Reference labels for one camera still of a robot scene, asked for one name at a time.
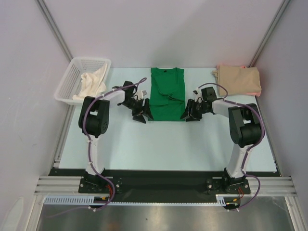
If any green t shirt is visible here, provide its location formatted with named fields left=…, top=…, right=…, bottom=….
left=149, top=67, right=186, bottom=122

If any aluminium front rail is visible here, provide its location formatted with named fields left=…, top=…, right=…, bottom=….
left=34, top=176, right=297, bottom=196

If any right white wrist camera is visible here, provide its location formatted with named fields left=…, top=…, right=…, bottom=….
left=193, top=88, right=203, bottom=103

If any left aluminium corner post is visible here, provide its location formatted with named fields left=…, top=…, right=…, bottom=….
left=35, top=0, right=73, bottom=62

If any cream t shirt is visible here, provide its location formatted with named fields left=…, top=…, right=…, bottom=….
left=73, top=63, right=108, bottom=100

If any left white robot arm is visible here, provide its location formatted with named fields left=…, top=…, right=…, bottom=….
left=78, top=78, right=153, bottom=193

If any white plastic basket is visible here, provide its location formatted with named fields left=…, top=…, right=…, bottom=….
left=54, top=57, right=112, bottom=106

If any left grey cable duct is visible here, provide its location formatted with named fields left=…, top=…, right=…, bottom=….
left=44, top=195, right=109, bottom=205

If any folded tan t shirt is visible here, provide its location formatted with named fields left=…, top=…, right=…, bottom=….
left=211, top=64, right=262, bottom=96

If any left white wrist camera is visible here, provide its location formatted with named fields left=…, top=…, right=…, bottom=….
left=134, top=90, right=147, bottom=101

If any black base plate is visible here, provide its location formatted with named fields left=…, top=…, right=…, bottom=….
left=205, top=177, right=251, bottom=195
left=78, top=172, right=123, bottom=194

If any aluminium corner post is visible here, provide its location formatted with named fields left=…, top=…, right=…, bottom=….
left=35, top=0, right=73, bottom=62
left=249, top=0, right=293, bottom=67

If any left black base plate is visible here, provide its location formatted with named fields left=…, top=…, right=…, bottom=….
left=78, top=172, right=123, bottom=194

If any right aluminium corner post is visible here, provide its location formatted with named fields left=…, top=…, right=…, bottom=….
left=249, top=0, right=293, bottom=67

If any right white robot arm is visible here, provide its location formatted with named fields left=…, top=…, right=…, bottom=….
left=181, top=87, right=265, bottom=193

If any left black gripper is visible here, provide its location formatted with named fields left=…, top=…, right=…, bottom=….
left=121, top=98, right=153, bottom=124

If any grey cable duct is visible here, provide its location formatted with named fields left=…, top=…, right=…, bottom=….
left=44, top=195, right=109, bottom=205
left=216, top=194, right=241, bottom=206

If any right grey cable duct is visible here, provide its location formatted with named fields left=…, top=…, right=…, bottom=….
left=216, top=194, right=241, bottom=206

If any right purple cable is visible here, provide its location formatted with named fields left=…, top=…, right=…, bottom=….
left=193, top=83, right=265, bottom=212

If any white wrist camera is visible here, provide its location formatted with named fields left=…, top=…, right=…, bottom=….
left=193, top=88, right=203, bottom=103
left=134, top=90, right=147, bottom=101

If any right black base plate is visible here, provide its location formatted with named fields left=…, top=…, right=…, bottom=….
left=205, top=177, right=251, bottom=195

